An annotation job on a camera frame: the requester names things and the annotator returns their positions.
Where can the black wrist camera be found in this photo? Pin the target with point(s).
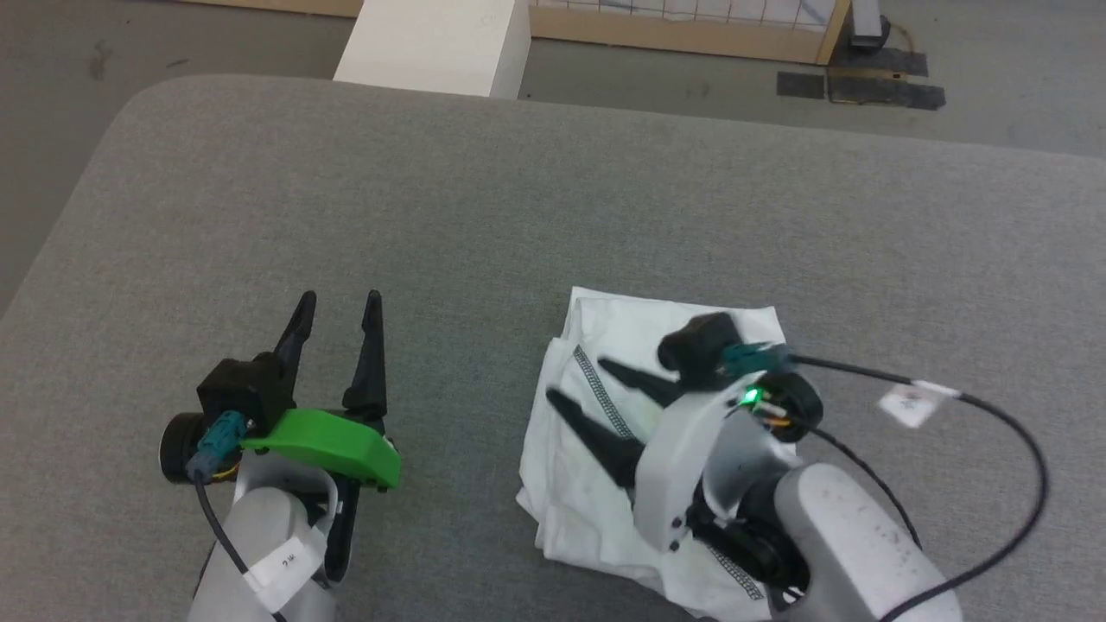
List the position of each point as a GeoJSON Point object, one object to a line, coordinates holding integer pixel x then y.
{"type": "Point", "coordinates": [242, 384]}
{"type": "Point", "coordinates": [696, 345]}

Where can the white box pedestal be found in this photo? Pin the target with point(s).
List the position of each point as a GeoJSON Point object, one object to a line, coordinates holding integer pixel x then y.
{"type": "Point", "coordinates": [432, 43]}

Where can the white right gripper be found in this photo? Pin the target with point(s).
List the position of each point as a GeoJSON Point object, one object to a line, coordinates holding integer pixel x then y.
{"type": "Point", "coordinates": [678, 466]}

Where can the small black floor patch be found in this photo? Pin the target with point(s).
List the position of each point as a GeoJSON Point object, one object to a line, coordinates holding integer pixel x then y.
{"type": "Point", "coordinates": [799, 85]}

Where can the lemon print partition screen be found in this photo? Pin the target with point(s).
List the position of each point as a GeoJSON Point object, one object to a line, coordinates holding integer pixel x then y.
{"type": "Point", "coordinates": [691, 26]}

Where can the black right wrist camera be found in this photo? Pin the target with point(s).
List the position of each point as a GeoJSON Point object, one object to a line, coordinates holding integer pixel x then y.
{"type": "Point", "coordinates": [696, 345]}

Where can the grey metal partition post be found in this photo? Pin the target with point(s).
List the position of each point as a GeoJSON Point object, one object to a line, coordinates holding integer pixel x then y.
{"type": "Point", "coordinates": [868, 22]}

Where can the large black floor plate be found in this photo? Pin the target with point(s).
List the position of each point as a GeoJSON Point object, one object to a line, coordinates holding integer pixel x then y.
{"type": "Point", "coordinates": [881, 82]}

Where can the white garment with grey stitching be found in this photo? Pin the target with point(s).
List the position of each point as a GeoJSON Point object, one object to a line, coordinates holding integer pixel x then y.
{"type": "Point", "coordinates": [596, 527]}

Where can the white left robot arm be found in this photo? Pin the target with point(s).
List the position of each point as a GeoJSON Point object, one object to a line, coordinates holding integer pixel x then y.
{"type": "Point", "coordinates": [259, 527]}

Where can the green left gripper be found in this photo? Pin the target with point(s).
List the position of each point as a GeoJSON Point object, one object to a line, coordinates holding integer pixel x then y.
{"type": "Point", "coordinates": [328, 441]}

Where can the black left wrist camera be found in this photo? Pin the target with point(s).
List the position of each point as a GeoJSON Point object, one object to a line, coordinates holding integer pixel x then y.
{"type": "Point", "coordinates": [242, 384]}

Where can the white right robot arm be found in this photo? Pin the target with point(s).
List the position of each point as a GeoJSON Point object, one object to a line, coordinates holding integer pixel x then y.
{"type": "Point", "coordinates": [847, 536]}

